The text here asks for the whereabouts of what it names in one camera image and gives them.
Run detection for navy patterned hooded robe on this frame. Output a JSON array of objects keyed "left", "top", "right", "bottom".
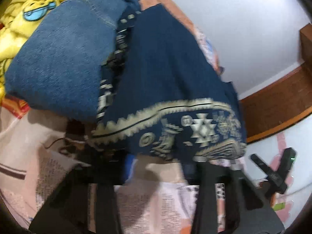
[{"left": 93, "top": 5, "right": 246, "bottom": 162}]

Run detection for brown wooden door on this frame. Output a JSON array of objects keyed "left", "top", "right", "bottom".
[{"left": 241, "top": 23, "right": 311, "bottom": 144}]

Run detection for folded blue jeans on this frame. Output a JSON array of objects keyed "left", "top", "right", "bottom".
[{"left": 5, "top": 0, "right": 141, "bottom": 122}]

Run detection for white sliding door with hearts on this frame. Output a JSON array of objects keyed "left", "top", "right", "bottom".
[{"left": 244, "top": 116, "right": 311, "bottom": 228}]

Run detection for printed newspaper bedspread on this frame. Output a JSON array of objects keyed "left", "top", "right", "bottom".
[{"left": 0, "top": 0, "right": 247, "bottom": 234}]

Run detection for yellow cartoon blanket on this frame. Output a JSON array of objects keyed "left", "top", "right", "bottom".
[{"left": 1, "top": 0, "right": 65, "bottom": 98}]

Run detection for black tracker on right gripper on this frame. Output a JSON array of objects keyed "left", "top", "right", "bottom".
[{"left": 277, "top": 147, "right": 297, "bottom": 180}]

